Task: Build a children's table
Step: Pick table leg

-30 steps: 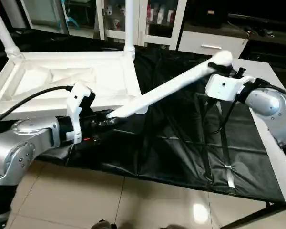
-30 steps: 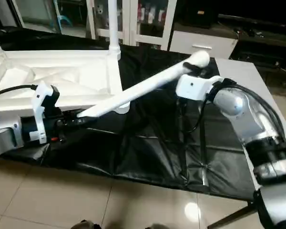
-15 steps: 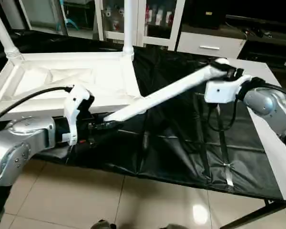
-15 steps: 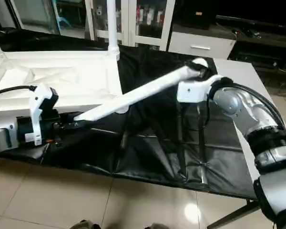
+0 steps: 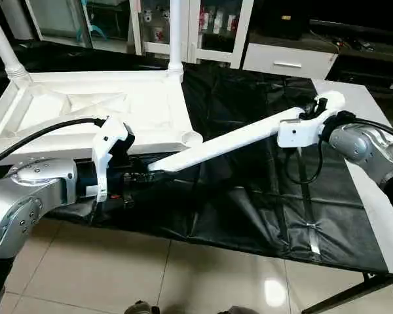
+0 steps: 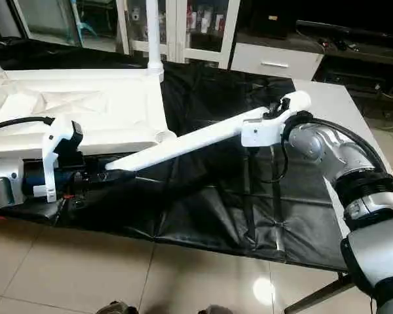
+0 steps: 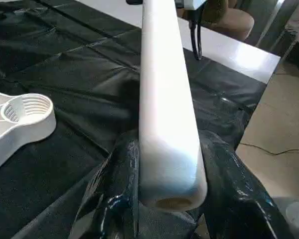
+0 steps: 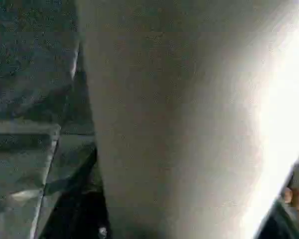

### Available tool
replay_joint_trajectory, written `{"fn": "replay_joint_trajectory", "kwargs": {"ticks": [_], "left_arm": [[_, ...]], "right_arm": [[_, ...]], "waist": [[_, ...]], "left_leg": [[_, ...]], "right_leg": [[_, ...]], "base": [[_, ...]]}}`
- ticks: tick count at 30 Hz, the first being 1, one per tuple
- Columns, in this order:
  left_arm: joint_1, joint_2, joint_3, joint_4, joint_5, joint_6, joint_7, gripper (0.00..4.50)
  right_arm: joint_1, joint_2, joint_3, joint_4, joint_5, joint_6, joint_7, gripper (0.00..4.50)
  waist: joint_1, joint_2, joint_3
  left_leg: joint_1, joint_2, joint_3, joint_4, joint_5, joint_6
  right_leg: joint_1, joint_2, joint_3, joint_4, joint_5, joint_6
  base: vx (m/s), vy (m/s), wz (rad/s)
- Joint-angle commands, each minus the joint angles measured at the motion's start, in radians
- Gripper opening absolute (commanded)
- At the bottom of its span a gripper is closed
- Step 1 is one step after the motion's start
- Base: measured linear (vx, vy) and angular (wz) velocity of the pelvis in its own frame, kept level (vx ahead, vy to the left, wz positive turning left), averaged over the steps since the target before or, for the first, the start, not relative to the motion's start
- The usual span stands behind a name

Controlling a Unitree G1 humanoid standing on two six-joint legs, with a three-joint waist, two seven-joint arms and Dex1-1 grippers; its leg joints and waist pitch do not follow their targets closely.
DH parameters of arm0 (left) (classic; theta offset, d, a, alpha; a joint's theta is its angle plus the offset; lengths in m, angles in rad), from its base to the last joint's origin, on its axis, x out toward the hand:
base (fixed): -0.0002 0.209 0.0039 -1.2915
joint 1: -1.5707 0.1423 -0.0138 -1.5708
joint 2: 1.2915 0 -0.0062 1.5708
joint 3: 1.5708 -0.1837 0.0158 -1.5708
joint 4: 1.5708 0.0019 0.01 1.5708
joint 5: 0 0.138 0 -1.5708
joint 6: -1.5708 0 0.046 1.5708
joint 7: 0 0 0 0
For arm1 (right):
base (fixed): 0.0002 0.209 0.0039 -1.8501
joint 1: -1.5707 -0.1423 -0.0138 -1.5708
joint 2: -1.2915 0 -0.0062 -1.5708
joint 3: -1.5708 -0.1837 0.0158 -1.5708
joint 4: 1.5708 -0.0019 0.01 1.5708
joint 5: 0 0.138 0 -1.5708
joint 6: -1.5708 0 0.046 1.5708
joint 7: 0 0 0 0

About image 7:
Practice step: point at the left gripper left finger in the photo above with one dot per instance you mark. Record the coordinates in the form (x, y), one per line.
(107, 199)

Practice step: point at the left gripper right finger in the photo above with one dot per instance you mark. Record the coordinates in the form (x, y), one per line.
(244, 199)

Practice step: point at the white plastic table leg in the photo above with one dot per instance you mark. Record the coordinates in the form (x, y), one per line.
(167, 99)

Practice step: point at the white plastic table top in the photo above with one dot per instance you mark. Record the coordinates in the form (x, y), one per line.
(20, 122)

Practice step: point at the black work mat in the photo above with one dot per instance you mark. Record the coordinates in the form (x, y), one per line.
(65, 64)

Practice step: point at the white flat panel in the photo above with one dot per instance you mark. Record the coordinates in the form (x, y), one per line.
(229, 47)

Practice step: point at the brown padded chair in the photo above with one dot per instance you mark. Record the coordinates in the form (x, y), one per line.
(229, 20)

